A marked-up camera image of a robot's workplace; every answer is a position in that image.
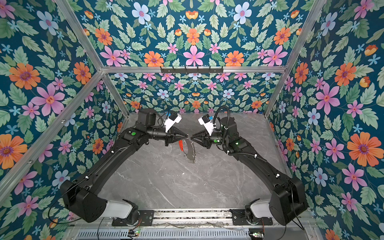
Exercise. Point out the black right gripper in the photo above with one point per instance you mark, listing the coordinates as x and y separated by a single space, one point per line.
207 142

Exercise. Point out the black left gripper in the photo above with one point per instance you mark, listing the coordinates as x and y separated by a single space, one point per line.
171 134

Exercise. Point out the steel keyring with red handle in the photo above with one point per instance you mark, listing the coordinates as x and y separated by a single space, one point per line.
188 148

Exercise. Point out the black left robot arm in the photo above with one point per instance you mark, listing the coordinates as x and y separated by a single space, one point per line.
81 196

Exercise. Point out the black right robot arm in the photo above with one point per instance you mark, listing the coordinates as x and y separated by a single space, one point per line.
288 198

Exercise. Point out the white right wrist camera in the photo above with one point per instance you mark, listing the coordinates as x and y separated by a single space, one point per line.
207 122

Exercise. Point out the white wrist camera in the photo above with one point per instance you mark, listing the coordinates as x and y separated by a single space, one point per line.
207 122
172 118

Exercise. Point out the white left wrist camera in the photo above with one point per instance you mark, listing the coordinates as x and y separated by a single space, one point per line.
172 118

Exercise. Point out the black hook rail on wall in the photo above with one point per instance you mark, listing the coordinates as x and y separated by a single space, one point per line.
191 70

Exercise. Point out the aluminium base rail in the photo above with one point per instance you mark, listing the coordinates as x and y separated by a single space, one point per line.
195 218

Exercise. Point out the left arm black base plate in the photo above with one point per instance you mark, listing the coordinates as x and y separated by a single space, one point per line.
144 218

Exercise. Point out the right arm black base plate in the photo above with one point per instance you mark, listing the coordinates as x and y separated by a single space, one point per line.
241 218

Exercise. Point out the white perforated cable duct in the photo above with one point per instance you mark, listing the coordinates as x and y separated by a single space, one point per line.
165 234

